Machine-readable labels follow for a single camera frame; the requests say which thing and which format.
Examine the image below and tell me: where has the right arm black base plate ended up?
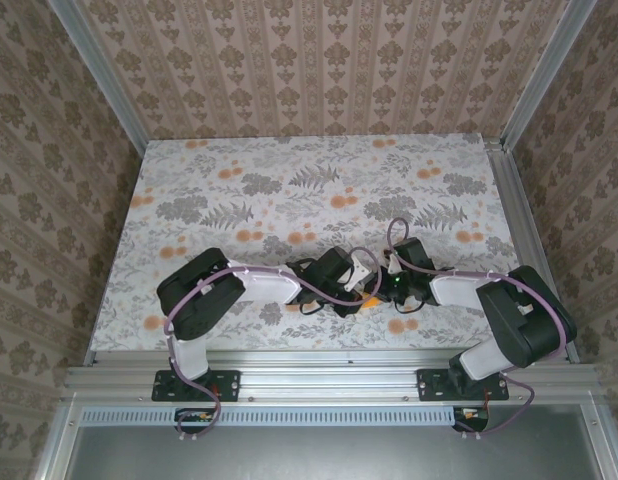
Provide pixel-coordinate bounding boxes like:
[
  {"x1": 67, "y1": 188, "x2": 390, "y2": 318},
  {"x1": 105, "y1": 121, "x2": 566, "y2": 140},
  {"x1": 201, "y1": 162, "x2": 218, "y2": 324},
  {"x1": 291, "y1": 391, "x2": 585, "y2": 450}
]
[{"x1": 417, "y1": 367, "x2": 510, "y2": 403}]

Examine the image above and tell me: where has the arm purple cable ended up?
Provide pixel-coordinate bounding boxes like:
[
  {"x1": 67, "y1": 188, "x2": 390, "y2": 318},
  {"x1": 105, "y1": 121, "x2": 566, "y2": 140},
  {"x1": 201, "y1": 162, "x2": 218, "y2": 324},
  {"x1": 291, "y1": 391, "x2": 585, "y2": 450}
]
[
  {"x1": 164, "y1": 246, "x2": 379, "y2": 444},
  {"x1": 386, "y1": 217, "x2": 578, "y2": 441}
]

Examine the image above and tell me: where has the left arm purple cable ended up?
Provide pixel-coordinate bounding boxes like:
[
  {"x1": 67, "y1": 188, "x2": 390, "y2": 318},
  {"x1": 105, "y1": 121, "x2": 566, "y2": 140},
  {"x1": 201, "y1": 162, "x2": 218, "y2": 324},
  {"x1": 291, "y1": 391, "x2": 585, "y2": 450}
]
[{"x1": 164, "y1": 246, "x2": 379, "y2": 444}]

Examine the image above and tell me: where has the aluminium lengthwise frame rail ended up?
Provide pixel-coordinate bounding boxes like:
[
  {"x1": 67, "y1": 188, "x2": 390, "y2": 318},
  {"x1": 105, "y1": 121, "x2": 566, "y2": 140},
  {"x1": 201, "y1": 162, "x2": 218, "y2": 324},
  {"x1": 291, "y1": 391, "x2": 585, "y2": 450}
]
[{"x1": 483, "y1": 141, "x2": 581, "y2": 365}]

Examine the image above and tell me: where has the black cable outlet with wires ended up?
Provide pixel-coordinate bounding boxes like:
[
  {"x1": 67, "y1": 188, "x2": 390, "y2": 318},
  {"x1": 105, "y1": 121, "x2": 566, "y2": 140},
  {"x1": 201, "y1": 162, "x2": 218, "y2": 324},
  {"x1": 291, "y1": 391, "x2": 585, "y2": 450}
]
[
  {"x1": 174, "y1": 407, "x2": 214, "y2": 434},
  {"x1": 451, "y1": 406, "x2": 490, "y2": 434}
]

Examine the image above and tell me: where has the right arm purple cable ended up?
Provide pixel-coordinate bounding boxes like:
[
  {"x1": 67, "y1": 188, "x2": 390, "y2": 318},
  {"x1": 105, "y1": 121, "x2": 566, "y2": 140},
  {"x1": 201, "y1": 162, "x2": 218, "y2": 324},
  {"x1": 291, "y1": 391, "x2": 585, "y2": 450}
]
[{"x1": 386, "y1": 217, "x2": 578, "y2": 441}]

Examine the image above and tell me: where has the aluminium crosswise frame rail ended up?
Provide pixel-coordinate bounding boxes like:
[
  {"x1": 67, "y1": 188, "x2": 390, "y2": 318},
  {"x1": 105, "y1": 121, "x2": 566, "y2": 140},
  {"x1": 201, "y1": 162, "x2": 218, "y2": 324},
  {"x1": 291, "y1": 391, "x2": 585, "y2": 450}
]
[{"x1": 61, "y1": 348, "x2": 603, "y2": 404}]

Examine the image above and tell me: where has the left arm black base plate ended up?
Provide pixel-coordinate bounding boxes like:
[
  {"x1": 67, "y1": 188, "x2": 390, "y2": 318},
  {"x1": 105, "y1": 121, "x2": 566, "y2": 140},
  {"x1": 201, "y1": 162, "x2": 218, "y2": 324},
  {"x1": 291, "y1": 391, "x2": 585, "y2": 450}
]
[{"x1": 152, "y1": 368, "x2": 241, "y2": 403}]

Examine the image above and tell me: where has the floral patterned table cover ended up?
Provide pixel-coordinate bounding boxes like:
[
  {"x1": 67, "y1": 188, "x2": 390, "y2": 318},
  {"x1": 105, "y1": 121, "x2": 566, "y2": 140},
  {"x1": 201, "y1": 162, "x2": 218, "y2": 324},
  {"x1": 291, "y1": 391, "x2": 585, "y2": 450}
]
[{"x1": 88, "y1": 133, "x2": 545, "y2": 352}]

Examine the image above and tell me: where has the aluminium frame post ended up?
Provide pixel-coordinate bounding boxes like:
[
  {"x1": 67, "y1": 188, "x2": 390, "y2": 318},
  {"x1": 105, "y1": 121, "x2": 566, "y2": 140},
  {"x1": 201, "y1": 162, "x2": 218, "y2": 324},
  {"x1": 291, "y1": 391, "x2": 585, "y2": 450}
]
[
  {"x1": 499, "y1": 0, "x2": 599, "y2": 154},
  {"x1": 47, "y1": 0, "x2": 149, "y2": 156}
]

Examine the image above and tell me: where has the grey slotted cable duct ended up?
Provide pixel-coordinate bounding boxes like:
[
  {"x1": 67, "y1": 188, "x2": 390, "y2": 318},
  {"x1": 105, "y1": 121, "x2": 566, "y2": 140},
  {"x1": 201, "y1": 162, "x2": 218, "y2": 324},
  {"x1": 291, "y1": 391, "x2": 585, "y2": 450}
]
[{"x1": 81, "y1": 405, "x2": 463, "y2": 427}]

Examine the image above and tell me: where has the grey metal sheet panel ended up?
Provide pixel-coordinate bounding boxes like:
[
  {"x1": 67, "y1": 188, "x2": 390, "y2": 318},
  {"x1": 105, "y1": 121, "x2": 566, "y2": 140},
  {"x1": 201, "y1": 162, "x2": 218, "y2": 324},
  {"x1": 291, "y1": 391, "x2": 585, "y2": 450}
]
[{"x1": 63, "y1": 404, "x2": 606, "y2": 480}]

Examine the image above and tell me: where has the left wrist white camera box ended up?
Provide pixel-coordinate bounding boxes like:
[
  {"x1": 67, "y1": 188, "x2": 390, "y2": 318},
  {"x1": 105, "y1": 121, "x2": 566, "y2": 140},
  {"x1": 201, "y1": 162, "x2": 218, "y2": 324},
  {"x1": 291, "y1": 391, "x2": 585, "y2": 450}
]
[{"x1": 344, "y1": 254, "x2": 373, "y2": 294}]

